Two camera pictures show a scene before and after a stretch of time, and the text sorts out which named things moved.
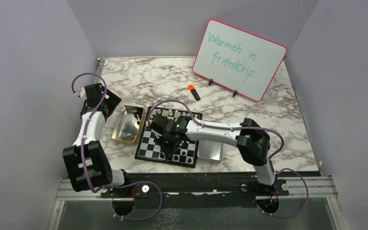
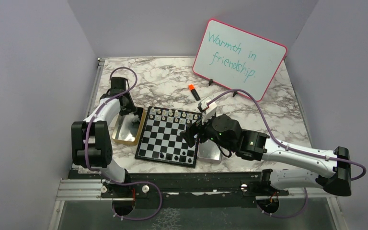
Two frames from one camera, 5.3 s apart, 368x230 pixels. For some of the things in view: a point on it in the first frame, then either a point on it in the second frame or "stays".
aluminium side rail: (98, 69) stays
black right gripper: (168, 152) to (191, 130)
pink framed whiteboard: (241, 62) stays
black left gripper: (113, 100) to (132, 107)
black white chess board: (163, 138) stays
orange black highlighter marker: (194, 91) stays
